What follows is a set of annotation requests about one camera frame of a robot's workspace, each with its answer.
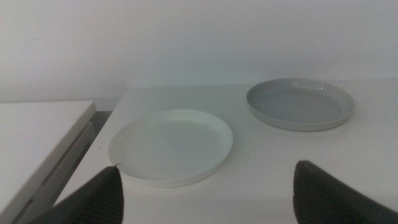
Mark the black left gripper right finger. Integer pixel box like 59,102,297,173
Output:
292,160,398,224

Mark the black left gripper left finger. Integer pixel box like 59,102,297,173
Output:
26,164,125,224

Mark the grey shallow bowl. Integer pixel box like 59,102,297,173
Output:
246,77,355,132

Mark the white shallow bowl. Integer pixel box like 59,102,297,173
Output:
108,108,234,189

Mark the white side table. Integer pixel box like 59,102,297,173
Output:
0,100,97,224

